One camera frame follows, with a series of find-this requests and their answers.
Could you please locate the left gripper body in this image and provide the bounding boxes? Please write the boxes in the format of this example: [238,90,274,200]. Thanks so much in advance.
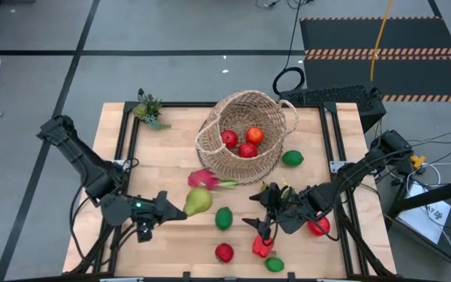
[129,195,168,226]

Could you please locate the yellow cable connector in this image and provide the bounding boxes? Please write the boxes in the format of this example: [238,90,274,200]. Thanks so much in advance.
[410,154,427,170]

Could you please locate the black coiled floor cable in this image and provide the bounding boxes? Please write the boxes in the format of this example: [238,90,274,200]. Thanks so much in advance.
[272,0,307,96]

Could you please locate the green lime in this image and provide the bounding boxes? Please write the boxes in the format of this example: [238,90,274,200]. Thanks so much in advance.
[215,206,234,231]
[281,150,305,167]
[264,256,285,273]

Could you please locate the red apple with green leaf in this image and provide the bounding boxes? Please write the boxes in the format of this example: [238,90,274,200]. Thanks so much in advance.
[215,242,235,264]

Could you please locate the woven wicker basket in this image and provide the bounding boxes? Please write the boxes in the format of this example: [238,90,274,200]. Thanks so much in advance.
[193,89,301,186]

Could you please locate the orange-red round fruit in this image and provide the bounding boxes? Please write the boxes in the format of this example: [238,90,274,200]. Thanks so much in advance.
[246,126,265,145]

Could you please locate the red bell pepper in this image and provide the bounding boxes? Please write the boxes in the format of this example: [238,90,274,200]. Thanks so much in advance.
[251,233,276,259]

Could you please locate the black hazard-striped floor mat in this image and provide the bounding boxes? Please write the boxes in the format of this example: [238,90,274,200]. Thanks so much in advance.
[298,16,451,103]

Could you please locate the white printed paper sheet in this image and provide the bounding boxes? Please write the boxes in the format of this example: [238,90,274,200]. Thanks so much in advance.
[397,182,451,244]

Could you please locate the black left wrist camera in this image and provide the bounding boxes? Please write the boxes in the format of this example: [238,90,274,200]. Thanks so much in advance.
[135,221,154,243]

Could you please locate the green succulent plant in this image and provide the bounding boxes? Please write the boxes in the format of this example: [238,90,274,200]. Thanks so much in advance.
[132,88,171,131]

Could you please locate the pink dragon fruit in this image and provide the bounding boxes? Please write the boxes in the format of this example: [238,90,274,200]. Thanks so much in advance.
[187,168,239,191]

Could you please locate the yellow cable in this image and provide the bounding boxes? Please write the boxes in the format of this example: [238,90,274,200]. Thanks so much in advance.
[369,0,395,82]

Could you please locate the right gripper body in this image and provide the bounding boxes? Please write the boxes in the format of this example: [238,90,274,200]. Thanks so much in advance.
[276,186,323,236]

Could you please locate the black metal bar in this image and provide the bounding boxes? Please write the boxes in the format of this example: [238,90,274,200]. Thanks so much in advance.
[388,175,451,220]

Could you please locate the black perforated computer case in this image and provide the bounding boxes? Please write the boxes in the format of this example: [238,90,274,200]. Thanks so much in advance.
[279,84,388,133]

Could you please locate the black metal table frame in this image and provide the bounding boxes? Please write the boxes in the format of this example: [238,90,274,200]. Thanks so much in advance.
[63,100,397,282]

